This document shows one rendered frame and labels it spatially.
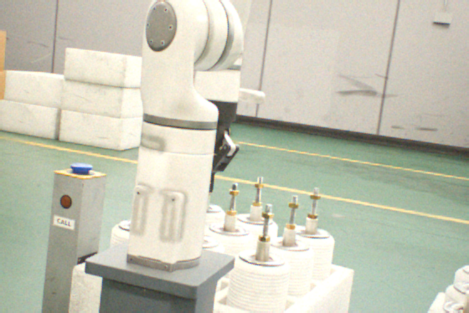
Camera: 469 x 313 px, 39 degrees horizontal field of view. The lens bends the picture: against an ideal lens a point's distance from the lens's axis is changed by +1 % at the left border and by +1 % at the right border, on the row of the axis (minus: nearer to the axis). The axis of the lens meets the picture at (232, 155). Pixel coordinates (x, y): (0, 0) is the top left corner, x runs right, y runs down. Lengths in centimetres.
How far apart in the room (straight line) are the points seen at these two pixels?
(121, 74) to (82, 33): 364
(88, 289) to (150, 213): 39
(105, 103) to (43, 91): 42
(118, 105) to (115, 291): 299
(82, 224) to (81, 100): 265
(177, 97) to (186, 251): 19
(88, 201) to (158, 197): 49
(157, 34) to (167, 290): 30
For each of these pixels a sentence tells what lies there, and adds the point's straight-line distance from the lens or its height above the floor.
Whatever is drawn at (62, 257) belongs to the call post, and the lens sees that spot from 129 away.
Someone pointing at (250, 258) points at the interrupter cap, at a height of 25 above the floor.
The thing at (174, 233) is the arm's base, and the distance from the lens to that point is 78.
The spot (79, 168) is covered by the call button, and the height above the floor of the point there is 33.
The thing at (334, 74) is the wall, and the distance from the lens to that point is 634.
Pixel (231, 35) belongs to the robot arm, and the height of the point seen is 59.
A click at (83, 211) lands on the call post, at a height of 25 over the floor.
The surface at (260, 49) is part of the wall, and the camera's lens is 652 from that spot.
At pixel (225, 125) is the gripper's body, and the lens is 104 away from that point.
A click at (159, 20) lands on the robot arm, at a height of 59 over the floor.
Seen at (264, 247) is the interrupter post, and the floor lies 27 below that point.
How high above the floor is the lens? 55
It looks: 8 degrees down
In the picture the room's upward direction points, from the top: 7 degrees clockwise
